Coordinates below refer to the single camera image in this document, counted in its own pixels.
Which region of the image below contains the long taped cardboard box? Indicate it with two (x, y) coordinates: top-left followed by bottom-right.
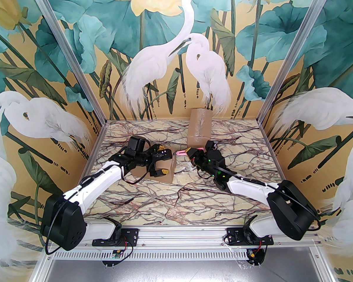
(131, 157), (177, 184)

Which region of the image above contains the pink utility knife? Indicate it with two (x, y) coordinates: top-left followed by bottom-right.
(176, 147), (206, 157)

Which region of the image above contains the short taped cardboard box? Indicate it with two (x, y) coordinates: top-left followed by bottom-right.
(187, 108), (213, 150)

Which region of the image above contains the perforated metal tray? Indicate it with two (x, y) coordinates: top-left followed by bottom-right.
(32, 247), (337, 282)

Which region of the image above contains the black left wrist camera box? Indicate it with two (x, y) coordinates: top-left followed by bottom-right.
(153, 149), (173, 161)

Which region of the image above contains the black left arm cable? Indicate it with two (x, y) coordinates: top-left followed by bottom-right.
(45, 157), (152, 255)

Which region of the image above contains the aluminium side rail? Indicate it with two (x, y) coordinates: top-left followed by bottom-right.
(60, 121), (109, 226)
(257, 121), (294, 193)

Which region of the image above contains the aluminium cross rail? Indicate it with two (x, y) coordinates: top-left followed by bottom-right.
(46, 226), (319, 249)

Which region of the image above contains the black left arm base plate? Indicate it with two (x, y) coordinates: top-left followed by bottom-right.
(92, 227), (139, 247)

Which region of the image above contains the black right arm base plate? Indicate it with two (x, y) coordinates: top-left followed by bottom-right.
(224, 227), (274, 246)

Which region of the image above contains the aluminium corner post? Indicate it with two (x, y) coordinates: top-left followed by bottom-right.
(257, 0), (338, 124)
(26, 0), (108, 123)

